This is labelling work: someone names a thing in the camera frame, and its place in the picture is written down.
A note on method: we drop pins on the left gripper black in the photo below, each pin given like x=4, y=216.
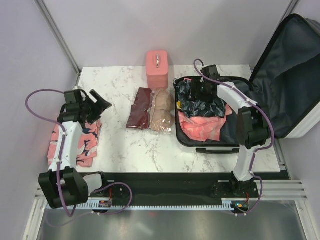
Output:
x=99, y=107

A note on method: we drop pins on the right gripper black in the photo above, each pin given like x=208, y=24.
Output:
x=208, y=99

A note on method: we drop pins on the black leaf print garment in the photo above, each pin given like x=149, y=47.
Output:
x=196, y=108

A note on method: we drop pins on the coral pink tie-dye garment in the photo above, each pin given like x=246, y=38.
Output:
x=200, y=128

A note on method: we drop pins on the maroon garment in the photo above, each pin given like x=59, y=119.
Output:
x=139, y=113

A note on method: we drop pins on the pink navy floral garment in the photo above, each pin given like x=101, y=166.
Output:
x=87, y=145

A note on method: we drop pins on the beige bra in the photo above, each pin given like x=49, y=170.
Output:
x=161, y=119

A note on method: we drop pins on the pink cosmetic case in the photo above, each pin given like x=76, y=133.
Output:
x=157, y=69

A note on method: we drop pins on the white suitcase with dark lining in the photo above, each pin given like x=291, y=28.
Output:
x=286, y=78

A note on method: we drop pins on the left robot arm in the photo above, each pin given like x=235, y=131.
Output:
x=62, y=185

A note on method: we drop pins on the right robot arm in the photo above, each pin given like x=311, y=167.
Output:
x=254, y=130

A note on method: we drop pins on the left aluminium frame post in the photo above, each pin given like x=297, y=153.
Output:
x=57, y=34

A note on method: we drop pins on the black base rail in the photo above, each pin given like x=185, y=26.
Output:
x=175, y=188

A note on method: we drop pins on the light blue cable duct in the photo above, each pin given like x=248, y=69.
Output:
x=100, y=204

